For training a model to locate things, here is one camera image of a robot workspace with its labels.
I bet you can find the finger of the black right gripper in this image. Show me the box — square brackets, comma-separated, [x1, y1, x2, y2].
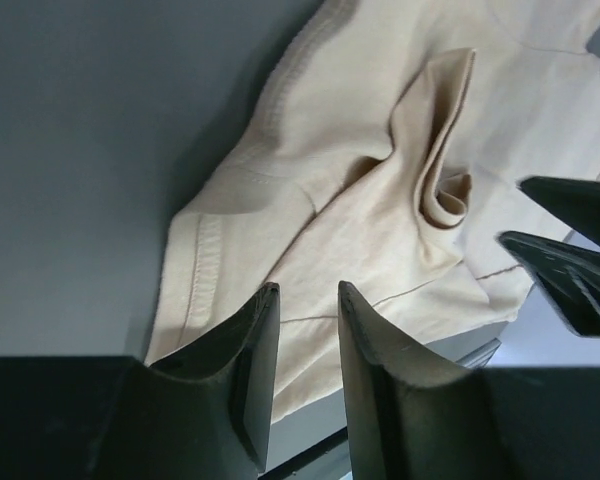
[519, 176, 600, 247]
[498, 231, 600, 339]

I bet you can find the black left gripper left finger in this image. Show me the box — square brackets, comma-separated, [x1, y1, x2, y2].
[0, 283, 280, 479]

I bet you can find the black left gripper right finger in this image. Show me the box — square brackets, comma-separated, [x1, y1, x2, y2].
[338, 281, 600, 479]

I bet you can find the beige t shirt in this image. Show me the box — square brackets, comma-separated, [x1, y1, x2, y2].
[146, 0, 600, 420]

